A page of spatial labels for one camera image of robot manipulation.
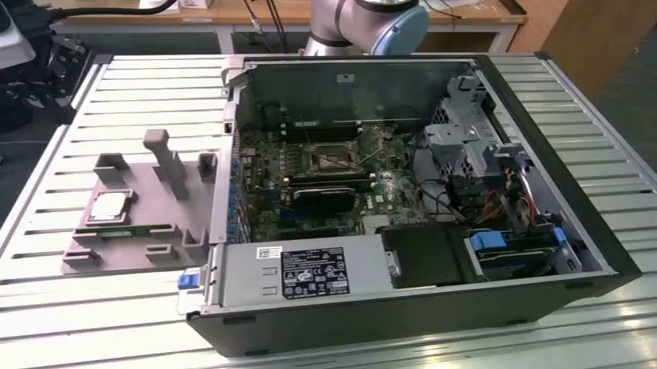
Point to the silver square CPU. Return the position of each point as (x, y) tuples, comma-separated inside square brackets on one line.
[(108, 207)]

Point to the CPU socket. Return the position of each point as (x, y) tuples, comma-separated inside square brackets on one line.
[(331, 158)]

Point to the small white box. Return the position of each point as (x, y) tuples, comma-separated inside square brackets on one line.
[(195, 4)]

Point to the grey plastic parts rack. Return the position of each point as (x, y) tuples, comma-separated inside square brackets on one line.
[(154, 215)]

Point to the green RAM stick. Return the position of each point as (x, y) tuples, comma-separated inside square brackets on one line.
[(128, 230)]

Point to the thin metal locking lever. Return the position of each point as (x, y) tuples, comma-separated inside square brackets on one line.
[(371, 155), (307, 138)]

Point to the blue case latch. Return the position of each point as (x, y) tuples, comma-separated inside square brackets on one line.
[(187, 280)]

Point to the black graphics card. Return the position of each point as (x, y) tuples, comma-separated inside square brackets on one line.
[(323, 200)]

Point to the grey power supply with label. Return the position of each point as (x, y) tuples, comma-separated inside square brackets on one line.
[(246, 269)]

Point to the green motherboard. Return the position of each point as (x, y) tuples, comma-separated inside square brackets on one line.
[(390, 200)]

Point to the small silver heatsink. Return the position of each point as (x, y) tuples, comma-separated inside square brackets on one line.
[(375, 223)]

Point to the grey metal drive cage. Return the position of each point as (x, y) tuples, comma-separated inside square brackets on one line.
[(457, 127)]

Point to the black drive bay cover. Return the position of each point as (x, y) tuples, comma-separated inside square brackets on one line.
[(426, 253)]

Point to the black open PC case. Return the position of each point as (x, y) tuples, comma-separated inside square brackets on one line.
[(359, 330)]

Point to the hard disk in blue carrier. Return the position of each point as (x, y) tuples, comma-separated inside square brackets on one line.
[(513, 257)]

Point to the brown wooden cabinet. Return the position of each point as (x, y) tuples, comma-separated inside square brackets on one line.
[(590, 38)]

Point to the blue clip in case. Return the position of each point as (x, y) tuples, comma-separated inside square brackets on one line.
[(557, 236)]

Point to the wooden desk white frame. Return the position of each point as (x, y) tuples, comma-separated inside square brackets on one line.
[(204, 21)]

